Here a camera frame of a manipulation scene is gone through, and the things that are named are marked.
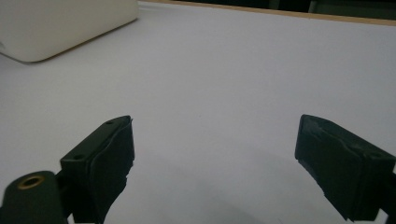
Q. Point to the white plastic storage bin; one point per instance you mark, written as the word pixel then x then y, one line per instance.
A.
pixel 62 28

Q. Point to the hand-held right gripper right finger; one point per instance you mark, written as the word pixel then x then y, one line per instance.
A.
pixel 342 168

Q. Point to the white table cover sheet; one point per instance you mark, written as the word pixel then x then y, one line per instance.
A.
pixel 218 77

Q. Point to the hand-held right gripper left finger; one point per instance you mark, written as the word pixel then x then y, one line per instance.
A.
pixel 99 168

